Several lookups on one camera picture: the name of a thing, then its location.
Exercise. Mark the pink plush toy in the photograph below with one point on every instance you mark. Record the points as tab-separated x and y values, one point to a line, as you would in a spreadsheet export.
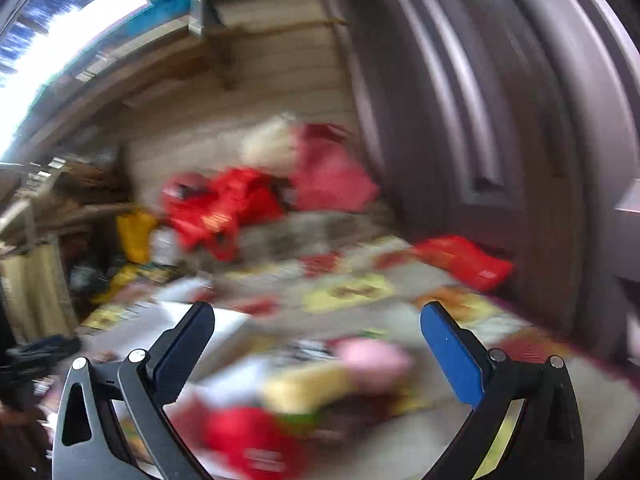
372	360

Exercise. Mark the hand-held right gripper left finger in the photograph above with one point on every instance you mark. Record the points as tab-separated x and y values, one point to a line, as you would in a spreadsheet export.
185	350

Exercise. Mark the grey metal bracket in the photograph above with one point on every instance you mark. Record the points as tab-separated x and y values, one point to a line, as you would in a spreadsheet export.
202	10

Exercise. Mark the fruit printed tablecloth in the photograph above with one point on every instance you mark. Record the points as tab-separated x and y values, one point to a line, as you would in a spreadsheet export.
350	290

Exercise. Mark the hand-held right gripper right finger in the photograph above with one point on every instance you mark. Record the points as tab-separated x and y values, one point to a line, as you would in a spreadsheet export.
450	355

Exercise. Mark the lilac panelled door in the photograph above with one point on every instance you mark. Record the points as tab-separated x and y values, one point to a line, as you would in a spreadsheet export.
450	85

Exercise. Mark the pink-red plastic bag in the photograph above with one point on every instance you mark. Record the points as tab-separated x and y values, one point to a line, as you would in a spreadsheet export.
330	175

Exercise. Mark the red plush toy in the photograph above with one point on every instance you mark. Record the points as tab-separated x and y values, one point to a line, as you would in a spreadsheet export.
250	440

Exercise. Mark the yellow plush toy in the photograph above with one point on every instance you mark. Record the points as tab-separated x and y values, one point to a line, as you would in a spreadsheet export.
305	385

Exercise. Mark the cream plush toy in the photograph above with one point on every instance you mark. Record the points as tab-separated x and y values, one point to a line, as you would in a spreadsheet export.
267	142

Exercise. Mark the window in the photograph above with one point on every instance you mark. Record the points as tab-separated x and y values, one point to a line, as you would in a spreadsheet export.
50	60

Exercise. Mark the plaid blanket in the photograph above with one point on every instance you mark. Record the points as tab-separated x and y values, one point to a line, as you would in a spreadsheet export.
310	235

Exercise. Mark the white cardboard box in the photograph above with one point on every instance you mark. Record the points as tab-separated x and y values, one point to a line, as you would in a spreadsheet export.
230	320

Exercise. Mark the red flat plastic bag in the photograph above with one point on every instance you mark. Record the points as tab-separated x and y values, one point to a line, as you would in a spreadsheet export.
465	260

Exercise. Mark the dark cloth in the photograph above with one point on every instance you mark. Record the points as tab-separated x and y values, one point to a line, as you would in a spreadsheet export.
40	352

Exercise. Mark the yellow plastic container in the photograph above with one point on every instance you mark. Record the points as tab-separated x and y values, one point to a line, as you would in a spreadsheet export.
135	235

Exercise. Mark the red shopping bag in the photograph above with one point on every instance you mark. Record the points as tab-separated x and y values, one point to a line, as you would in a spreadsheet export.
225	210

